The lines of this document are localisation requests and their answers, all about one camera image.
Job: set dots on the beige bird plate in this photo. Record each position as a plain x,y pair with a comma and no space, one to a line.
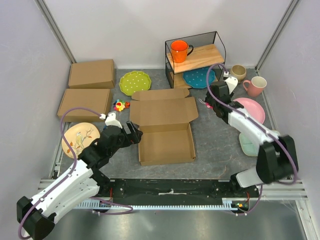
81,136

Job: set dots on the mint rectangular plate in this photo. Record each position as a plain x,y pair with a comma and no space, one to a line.
250,144

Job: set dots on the pink flower toy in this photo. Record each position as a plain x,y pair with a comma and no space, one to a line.
205,103

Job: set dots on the closed cardboard box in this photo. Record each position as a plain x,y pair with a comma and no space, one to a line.
97,74
98,100

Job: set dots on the large cardboard box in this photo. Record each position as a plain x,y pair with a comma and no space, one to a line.
164,117

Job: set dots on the beige ceramic mug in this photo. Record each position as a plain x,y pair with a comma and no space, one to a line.
239,72

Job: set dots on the grey cable duct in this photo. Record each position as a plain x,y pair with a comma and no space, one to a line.
93,204

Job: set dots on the blue dotted plate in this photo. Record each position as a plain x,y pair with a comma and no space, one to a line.
196,78

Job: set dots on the green dotted plate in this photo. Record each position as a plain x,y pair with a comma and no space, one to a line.
134,81

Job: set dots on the pink round plate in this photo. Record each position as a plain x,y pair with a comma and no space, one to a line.
253,108

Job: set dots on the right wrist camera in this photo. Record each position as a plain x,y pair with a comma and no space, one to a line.
231,81

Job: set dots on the black wire wooden shelf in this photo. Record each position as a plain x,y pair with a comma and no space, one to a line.
204,50

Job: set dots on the closed cardboard box rear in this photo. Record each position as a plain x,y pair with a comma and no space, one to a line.
97,74

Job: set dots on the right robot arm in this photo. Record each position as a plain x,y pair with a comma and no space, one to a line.
277,157

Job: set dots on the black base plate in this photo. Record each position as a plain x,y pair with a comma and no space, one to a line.
172,192

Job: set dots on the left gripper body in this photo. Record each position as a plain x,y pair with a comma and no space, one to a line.
130,138

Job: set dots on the closed cardboard box front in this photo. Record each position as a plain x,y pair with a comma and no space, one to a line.
98,100

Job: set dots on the orange mug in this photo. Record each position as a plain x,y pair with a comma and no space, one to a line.
180,50

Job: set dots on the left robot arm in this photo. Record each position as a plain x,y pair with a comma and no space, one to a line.
39,215

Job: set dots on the pink mug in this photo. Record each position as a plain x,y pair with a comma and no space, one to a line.
255,86

